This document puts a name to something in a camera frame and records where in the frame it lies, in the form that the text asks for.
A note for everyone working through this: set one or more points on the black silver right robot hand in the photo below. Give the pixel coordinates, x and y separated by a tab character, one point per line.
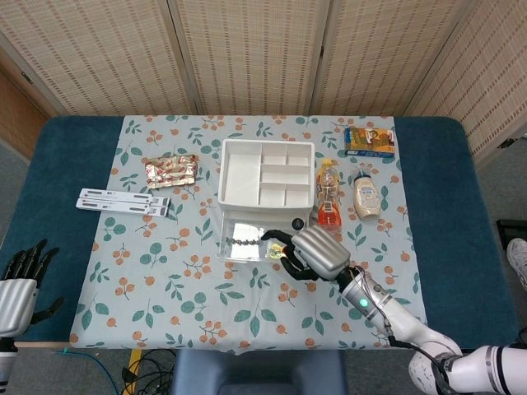
323	253

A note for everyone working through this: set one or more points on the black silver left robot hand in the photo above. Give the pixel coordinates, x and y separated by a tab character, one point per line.
16	296

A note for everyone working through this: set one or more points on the clear plastic storage box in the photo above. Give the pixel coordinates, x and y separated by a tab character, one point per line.
243	228

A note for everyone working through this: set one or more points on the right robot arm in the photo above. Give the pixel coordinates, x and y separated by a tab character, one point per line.
411	325

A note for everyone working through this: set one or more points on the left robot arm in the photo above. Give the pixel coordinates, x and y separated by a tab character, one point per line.
6	362

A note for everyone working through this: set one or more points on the white drawer organizer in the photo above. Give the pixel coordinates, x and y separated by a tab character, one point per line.
241	173

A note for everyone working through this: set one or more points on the yellow blue snack box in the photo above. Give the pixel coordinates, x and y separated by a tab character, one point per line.
370	142

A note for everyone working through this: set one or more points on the white toothbrush box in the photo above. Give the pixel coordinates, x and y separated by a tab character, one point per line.
119	206
123	196

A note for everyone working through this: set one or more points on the black plastic tray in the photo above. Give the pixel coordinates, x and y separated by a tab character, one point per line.
512	228

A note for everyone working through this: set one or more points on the small black round object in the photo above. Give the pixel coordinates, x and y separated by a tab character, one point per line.
297	224

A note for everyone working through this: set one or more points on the small yellow snack packet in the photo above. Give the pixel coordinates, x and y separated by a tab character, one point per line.
273	251

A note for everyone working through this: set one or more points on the orange drink bottle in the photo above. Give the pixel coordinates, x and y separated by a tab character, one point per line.
328	197

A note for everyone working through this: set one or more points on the beige sauce squeeze bottle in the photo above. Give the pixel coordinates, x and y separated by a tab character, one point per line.
367	197

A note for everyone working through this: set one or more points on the floral printed tablecloth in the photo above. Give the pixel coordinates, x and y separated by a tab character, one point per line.
206	304

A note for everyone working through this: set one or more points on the blue padded chair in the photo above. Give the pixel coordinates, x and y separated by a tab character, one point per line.
259	374

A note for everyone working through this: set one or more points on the dark blue table cover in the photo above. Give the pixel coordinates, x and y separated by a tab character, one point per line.
62	164

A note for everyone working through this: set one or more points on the gold foil snack bag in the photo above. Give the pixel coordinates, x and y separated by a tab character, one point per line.
171	172

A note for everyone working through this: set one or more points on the brown wooden door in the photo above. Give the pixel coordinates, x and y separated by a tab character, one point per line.
18	115

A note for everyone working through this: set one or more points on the white sneaker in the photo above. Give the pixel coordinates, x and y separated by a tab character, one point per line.
519	259

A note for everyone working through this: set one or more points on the woven bamboo screen panel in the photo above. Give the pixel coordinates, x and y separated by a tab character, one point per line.
490	82
251	53
383	53
94	53

